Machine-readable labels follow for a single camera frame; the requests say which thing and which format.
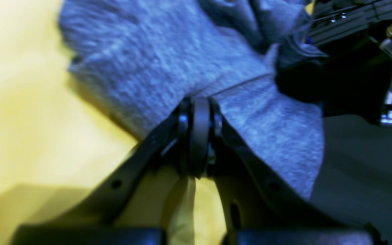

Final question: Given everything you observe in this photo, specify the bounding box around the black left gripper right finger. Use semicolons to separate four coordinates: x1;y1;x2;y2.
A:
191;98;366;232

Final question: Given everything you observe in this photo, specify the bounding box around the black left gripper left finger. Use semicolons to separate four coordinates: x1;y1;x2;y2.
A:
21;97;193;228

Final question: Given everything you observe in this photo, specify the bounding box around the grey long-sleeve shirt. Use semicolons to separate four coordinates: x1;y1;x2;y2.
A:
59;0;325;199

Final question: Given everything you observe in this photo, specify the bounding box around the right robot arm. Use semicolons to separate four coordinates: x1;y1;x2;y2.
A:
277;0;392;127

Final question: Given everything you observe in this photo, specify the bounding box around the yellow table cloth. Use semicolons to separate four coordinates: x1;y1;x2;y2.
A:
0;0;227;245

